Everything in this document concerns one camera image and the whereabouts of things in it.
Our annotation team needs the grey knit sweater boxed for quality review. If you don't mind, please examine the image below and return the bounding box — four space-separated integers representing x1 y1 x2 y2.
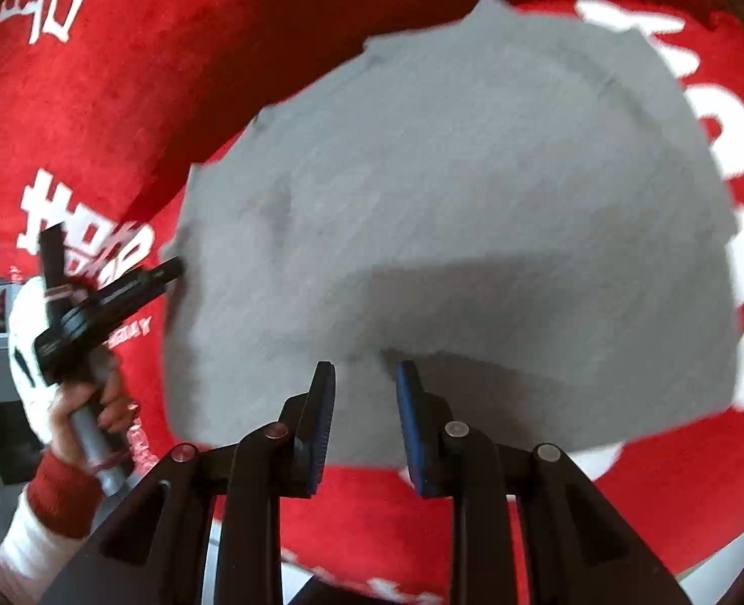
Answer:
160 0 744 470

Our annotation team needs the white cushion with black marks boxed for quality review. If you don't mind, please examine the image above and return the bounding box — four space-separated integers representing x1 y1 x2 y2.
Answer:
7 276 64 445

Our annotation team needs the red printed sofa cover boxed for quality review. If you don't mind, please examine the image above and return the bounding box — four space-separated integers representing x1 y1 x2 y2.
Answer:
0 0 744 605

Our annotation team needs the person's left hand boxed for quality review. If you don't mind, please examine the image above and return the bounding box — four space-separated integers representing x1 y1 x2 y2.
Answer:
45 353 142 475

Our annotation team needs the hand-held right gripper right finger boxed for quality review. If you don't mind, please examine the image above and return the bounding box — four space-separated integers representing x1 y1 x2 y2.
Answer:
393 359 694 605

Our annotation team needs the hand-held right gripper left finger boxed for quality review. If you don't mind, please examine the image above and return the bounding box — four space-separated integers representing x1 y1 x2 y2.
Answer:
37 360 338 605

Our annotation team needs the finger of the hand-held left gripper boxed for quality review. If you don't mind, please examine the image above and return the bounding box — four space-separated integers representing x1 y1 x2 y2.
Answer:
37 223 73 307
85 256 185 319

